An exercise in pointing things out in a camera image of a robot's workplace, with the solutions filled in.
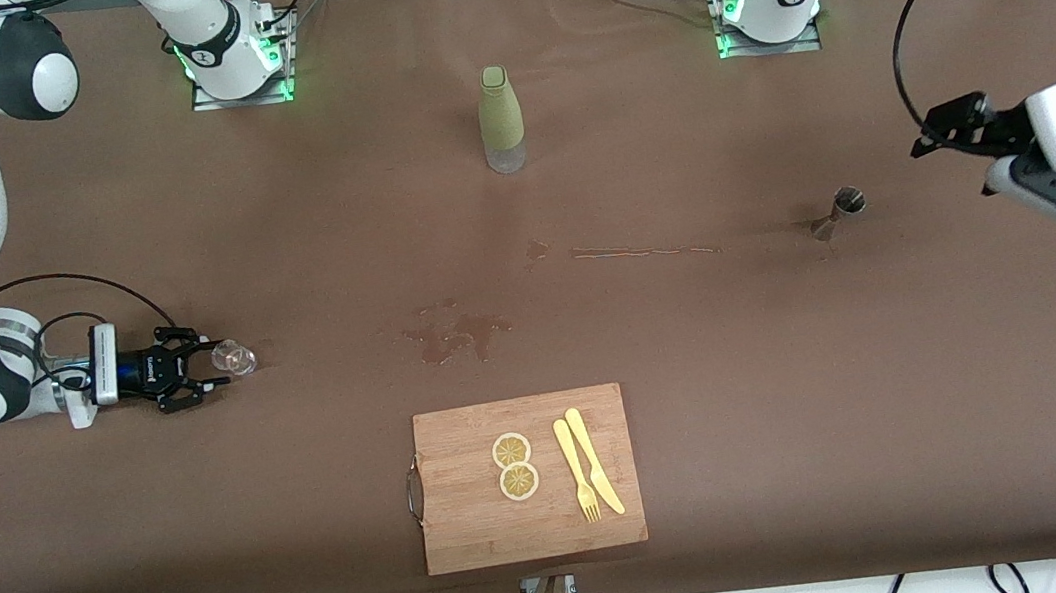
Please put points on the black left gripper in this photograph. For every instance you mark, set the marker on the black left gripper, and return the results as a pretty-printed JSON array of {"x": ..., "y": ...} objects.
[{"x": 993, "y": 129}]

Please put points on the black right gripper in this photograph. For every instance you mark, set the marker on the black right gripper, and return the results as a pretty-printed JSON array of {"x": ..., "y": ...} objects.
[{"x": 146, "y": 372}]

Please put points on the small clear glass beaker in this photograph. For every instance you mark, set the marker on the small clear glass beaker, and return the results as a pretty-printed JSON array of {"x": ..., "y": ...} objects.
[{"x": 235, "y": 357}]

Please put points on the steel double jigger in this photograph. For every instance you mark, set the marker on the steel double jigger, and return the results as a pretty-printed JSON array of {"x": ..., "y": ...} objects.
[{"x": 847, "y": 202}]

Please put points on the brown table mat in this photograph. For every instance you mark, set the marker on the brown table mat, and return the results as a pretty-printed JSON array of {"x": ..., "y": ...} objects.
[{"x": 164, "y": 533}]

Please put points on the wooden cutting board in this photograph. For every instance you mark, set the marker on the wooden cutting board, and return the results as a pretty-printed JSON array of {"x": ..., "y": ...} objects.
[{"x": 475, "y": 525}]

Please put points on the lemon slice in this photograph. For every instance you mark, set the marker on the lemon slice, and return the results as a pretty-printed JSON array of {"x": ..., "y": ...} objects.
[
  {"x": 511, "y": 450},
  {"x": 519, "y": 482}
]

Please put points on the yellow plastic fork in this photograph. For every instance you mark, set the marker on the yellow plastic fork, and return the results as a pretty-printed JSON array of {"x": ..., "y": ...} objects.
[{"x": 572, "y": 457}]

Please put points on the green sleeved glass bottle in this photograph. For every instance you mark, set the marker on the green sleeved glass bottle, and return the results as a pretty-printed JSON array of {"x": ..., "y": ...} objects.
[{"x": 501, "y": 113}]

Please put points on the yellow plastic knife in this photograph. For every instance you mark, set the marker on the yellow plastic knife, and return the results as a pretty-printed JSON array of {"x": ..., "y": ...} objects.
[{"x": 601, "y": 477}]

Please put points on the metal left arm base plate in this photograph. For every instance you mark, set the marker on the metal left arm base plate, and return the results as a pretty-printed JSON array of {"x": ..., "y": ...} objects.
[{"x": 760, "y": 49}]

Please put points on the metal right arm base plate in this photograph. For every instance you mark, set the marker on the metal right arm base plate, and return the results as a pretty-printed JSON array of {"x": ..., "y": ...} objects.
[{"x": 212, "y": 102}]

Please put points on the metal bracket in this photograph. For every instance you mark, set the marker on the metal bracket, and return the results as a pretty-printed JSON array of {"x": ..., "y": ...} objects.
[{"x": 568, "y": 584}]

